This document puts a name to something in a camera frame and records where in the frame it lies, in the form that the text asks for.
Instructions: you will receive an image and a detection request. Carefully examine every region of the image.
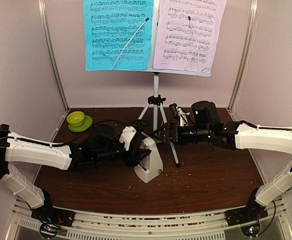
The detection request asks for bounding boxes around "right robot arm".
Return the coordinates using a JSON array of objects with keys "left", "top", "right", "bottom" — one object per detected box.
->
[{"left": 153, "top": 100, "right": 292, "bottom": 221}]

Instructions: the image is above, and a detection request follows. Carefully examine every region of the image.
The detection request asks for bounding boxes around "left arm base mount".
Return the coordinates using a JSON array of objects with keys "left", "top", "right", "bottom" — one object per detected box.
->
[{"left": 30, "top": 207, "right": 75, "bottom": 239}]

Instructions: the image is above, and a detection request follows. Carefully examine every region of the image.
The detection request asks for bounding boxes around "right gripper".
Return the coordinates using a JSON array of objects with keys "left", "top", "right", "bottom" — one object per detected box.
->
[{"left": 151, "top": 122, "right": 212, "bottom": 146}]

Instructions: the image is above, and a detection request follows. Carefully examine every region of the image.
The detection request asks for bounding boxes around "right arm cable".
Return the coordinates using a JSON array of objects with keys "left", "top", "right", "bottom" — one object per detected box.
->
[{"left": 208, "top": 120, "right": 292, "bottom": 151}]

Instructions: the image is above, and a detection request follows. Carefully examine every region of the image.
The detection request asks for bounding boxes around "white metronome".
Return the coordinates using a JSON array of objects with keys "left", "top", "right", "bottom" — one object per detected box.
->
[{"left": 134, "top": 137, "right": 163, "bottom": 183}]

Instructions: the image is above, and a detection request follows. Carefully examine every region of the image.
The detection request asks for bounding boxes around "green bowl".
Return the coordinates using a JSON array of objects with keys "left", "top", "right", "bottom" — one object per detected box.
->
[{"left": 66, "top": 111, "right": 85, "bottom": 127}]

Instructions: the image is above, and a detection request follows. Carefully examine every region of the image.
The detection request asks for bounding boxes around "aluminium corner post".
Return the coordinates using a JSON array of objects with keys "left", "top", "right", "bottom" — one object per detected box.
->
[
  {"left": 38, "top": 0, "right": 70, "bottom": 111},
  {"left": 228, "top": 0, "right": 260, "bottom": 116}
]

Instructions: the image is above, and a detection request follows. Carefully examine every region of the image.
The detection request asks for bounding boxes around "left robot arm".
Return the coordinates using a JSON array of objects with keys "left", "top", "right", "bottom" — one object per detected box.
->
[{"left": 0, "top": 124, "right": 159, "bottom": 222}]

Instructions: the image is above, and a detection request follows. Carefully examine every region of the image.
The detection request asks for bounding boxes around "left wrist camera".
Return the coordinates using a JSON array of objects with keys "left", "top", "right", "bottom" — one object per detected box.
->
[{"left": 119, "top": 119, "right": 150, "bottom": 151}]

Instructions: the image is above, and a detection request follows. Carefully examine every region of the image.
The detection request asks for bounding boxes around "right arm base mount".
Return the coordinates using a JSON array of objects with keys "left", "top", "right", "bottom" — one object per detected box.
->
[{"left": 225, "top": 207, "right": 268, "bottom": 238}]

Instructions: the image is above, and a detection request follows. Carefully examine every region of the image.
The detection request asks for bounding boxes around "lilac sheet music page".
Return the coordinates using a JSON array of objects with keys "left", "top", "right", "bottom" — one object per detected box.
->
[{"left": 153, "top": 0, "right": 227, "bottom": 77}]

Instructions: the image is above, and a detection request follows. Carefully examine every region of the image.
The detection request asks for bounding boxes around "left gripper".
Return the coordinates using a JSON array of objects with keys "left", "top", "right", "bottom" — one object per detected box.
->
[{"left": 94, "top": 134, "right": 151, "bottom": 167}]

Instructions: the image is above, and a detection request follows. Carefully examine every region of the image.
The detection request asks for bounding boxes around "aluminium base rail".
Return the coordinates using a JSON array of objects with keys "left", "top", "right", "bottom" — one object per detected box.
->
[{"left": 10, "top": 197, "right": 286, "bottom": 240}]

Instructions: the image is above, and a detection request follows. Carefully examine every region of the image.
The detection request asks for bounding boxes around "right aluminium corner post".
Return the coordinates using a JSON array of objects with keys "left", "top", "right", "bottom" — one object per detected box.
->
[{"left": 228, "top": 0, "right": 260, "bottom": 116}]

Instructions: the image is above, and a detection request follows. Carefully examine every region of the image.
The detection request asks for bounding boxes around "blue sheet music page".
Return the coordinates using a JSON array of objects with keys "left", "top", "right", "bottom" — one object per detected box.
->
[{"left": 83, "top": 0, "right": 154, "bottom": 72}]

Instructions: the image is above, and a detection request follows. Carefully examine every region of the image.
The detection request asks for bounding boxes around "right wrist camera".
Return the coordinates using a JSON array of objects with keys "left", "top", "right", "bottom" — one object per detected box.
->
[{"left": 169, "top": 103, "right": 190, "bottom": 127}]

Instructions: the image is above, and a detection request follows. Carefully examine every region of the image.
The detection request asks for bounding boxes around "left aluminium corner post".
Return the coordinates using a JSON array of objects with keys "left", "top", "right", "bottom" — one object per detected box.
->
[{"left": 38, "top": 0, "right": 70, "bottom": 111}]

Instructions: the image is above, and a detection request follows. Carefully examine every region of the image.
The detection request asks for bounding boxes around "white perforated music stand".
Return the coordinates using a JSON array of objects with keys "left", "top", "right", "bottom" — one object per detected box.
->
[{"left": 110, "top": 0, "right": 223, "bottom": 169}]

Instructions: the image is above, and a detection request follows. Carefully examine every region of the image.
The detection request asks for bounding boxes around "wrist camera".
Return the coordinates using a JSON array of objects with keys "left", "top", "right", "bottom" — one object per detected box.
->
[
  {"left": 169, "top": 103, "right": 190, "bottom": 127},
  {"left": 119, "top": 119, "right": 150, "bottom": 151}
]

